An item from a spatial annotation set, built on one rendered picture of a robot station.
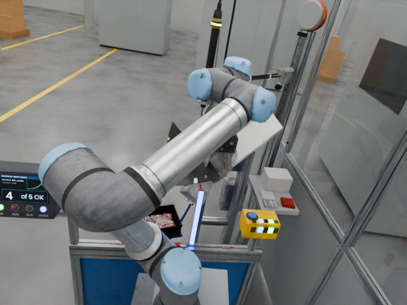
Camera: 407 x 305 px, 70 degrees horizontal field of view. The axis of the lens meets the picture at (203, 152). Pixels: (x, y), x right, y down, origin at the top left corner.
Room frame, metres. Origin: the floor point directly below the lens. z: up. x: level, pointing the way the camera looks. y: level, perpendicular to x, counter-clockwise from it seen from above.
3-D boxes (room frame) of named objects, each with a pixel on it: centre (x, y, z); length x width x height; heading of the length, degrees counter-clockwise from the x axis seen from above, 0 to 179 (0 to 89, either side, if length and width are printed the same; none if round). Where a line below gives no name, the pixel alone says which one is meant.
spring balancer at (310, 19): (1.85, -0.47, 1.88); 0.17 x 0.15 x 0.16; 10
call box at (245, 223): (1.03, -0.31, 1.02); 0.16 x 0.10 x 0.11; 100
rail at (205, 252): (0.96, 0.08, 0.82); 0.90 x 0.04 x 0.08; 100
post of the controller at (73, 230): (0.89, 0.50, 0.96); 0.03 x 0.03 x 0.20; 10
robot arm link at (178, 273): (0.55, 0.01, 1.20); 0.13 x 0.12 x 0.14; 50
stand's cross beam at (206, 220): (1.51, -0.15, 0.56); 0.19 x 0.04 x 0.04; 100
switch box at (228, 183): (1.62, -0.25, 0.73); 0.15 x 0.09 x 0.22; 100
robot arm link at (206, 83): (0.73, 0.00, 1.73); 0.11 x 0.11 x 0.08; 50
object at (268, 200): (1.44, -0.44, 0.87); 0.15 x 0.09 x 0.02; 7
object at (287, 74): (1.78, -0.40, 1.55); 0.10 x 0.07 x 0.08; 135
